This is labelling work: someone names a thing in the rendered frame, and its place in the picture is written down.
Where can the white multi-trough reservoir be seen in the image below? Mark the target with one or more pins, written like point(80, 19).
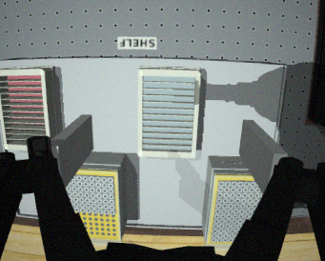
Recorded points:
point(168, 101)

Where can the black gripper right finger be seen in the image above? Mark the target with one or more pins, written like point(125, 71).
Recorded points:
point(261, 238)

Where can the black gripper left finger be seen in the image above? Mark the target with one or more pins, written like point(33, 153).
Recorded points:
point(63, 233)

